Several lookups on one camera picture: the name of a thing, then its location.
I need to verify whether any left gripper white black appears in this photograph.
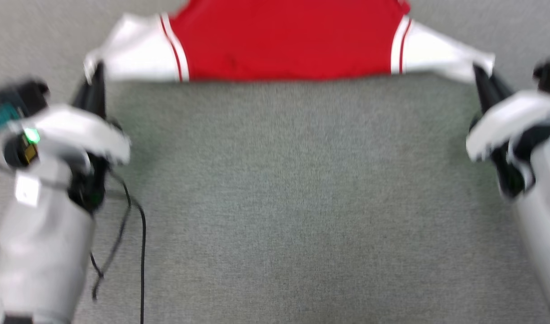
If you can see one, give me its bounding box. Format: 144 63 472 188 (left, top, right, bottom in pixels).
3 62 132 214

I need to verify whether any red jersey with white sleeves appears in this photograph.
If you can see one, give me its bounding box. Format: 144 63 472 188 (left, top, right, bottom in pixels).
83 0 497 84

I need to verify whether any thin black cable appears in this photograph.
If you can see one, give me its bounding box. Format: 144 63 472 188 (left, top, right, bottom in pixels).
90 170 148 324

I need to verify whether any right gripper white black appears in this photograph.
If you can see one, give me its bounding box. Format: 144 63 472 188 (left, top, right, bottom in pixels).
465 64 550 199

